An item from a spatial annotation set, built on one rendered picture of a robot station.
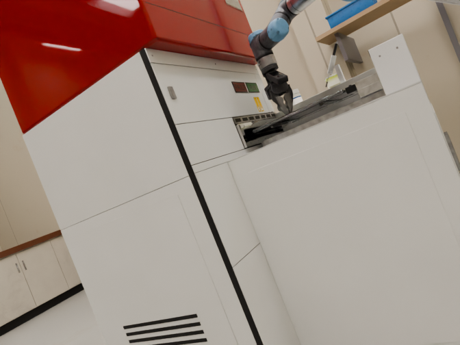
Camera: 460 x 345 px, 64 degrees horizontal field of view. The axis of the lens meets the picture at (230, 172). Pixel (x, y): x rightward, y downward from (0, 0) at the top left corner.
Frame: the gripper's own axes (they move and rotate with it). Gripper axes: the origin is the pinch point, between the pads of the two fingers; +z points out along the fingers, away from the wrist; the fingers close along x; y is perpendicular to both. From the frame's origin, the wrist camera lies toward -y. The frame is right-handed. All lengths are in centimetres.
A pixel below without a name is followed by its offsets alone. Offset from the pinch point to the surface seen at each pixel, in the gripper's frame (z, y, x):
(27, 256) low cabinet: 16, 378, 248
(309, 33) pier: -72, 150, -107
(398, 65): 3, -50, -14
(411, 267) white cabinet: 58, -44, 2
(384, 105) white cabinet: 12, -50, -5
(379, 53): -1.8, -47.7, -11.5
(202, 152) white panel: 4.4, -24.8, 42.1
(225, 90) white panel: -17.0, -0.9, 21.3
